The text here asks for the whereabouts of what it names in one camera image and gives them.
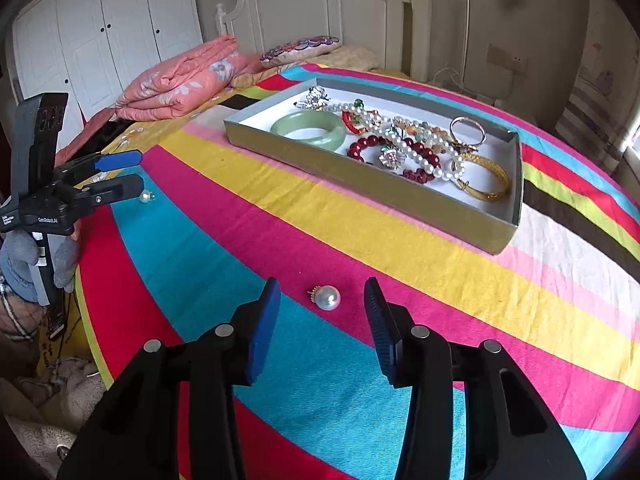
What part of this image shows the pearl stud earring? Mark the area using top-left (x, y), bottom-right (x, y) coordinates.
top-left (138, 190), bottom-right (155, 204)
top-left (308, 285), bottom-right (342, 311)

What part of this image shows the gold mesh bangle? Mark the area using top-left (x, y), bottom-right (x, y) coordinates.
top-left (451, 153), bottom-right (511, 203)

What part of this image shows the white pearl necklace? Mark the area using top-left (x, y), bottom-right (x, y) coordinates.
top-left (319, 101), bottom-right (467, 183)

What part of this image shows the silver butterfly brooch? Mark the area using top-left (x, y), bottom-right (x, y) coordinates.
top-left (294, 86), bottom-right (331, 110)

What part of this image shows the green gem gold brooch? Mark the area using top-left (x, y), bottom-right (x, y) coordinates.
top-left (350, 99), bottom-right (385, 127)

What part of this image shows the plaid sleeve forearm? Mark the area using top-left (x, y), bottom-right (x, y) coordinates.
top-left (0, 278), bottom-right (46, 341)

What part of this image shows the grey jewelry tray box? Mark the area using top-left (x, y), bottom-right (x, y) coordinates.
top-left (224, 75), bottom-right (523, 255)

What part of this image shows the left hand grey glove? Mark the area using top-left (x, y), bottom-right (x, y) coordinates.
top-left (1, 229), bottom-right (80, 304)

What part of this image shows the colourful striped tablecloth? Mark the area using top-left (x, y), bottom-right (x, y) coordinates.
top-left (74, 62), bottom-right (640, 480)

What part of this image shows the pink folded quilt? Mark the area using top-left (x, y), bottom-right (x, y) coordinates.
top-left (114, 35), bottom-right (262, 122)

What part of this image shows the white wardrobe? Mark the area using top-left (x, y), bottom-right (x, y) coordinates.
top-left (12, 0), bottom-right (203, 148)

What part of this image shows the silver flower brooch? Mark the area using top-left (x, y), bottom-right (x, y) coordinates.
top-left (378, 144), bottom-right (407, 171)

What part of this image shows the embroidered patterned pillow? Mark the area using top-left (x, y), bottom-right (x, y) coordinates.
top-left (259, 36), bottom-right (342, 68)

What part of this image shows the beige shell pattern pillow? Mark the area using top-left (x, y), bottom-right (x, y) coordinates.
top-left (230, 46), bottom-right (381, 90)

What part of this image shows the white slim desk lamp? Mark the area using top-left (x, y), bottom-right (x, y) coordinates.
top-left (460, 0), bottom-right (472, 85)

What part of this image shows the printed striped curtain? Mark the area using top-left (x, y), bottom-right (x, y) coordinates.
top-left (555, 0), bottom-right (639, 174)

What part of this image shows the white bed headboard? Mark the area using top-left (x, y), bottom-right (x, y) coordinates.
top-left (216, 0), bottom-right (432, 82)

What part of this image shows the dark red bead bracelet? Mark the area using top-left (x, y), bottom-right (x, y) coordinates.
top-left (346, 133), bottom-right (444, 186)

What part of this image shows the red string gold bead bracelet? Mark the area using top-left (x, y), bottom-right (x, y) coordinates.
top-left (340, 109), bottom-right (371, 137)

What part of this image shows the wall power socket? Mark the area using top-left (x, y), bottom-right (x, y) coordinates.
top-left (486, 44), bottom-right (527, 74)

